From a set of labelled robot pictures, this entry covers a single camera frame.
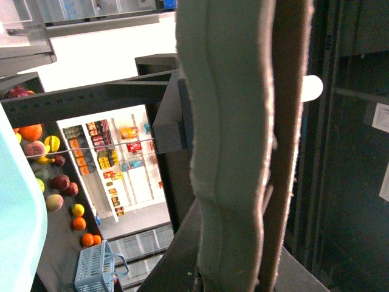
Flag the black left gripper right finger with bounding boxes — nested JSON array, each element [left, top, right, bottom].
[[278, 246, 329, 292]]

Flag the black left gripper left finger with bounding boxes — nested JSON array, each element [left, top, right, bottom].
[[139, 201, 202, 292]]

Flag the light blue shopping basket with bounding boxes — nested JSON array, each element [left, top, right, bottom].
[[1, 111, 47, 291]]

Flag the grey-brown basket handle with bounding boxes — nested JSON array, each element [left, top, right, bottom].
[[176, 1, 314, 291]]

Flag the far yellow lemon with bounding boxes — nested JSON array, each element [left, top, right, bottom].
[[72, 204, 85, 217]]

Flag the small blue basket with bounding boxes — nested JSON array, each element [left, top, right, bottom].
[[74, 240, 129, 292]]

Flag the black shelf frame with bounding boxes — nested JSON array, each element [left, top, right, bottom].
[[1, 53, 194, 231]]

